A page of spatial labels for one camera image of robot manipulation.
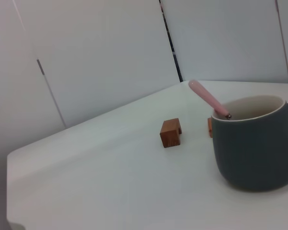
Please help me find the pink handled metal spoon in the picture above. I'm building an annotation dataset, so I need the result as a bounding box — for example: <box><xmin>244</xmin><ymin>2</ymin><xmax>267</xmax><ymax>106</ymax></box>
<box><xmin>188</xmin><ymin>80</ymin><xmax>232</xmax><ymax>119</ymax></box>

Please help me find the grey ceramic cup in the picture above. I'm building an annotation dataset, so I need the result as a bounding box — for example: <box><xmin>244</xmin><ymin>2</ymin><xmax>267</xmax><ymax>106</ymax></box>
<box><xmin>210</xmin><ymin>95</ymin><xmax>288</xmax><ymax>192</ymax></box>

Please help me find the dark brown wooden rest block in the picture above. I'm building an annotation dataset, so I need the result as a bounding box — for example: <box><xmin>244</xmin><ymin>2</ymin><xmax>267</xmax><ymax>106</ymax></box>
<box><xmin>159</xmin><ymin>118</ymin><xmax>183</xmax><ymax>149</ymax></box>

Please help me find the flat orange wooden rest block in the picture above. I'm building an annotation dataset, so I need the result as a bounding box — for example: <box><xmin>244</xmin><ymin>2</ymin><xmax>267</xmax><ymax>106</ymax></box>
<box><xmin>207</xmin><ymin>116</ymin><xmax>214</xmax><ymax>138</ymax></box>

